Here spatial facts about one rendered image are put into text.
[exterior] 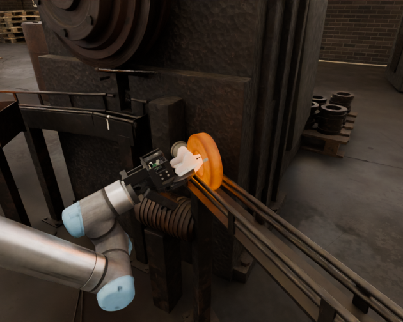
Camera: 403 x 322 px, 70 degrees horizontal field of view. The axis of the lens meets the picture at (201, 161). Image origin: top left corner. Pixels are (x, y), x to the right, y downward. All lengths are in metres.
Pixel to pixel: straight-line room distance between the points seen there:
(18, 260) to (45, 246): 0.04
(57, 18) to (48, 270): 0.72
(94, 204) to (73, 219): 0.05
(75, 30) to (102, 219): 0.55
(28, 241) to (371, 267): 1.41
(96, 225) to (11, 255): 0.19
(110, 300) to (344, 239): 1.30
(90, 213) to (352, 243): 1.34
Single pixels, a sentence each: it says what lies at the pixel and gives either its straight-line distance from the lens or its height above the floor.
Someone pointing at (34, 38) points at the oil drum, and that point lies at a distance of 3.94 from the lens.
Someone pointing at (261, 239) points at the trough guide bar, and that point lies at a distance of 0.53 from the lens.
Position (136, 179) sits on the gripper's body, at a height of 0.71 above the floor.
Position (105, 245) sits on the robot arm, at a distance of 0.73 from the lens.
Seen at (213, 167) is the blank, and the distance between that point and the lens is 0.68.
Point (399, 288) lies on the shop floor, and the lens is 1.59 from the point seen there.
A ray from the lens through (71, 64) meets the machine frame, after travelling 1.33.
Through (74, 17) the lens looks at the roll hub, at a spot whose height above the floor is 1.04.
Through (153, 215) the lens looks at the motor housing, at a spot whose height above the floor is 0.49.
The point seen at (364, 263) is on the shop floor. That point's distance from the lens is 1.62.
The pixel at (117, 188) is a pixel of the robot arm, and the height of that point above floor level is 0.70.
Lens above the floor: 1.07
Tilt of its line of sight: 29 degrees down
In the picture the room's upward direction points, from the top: straight up
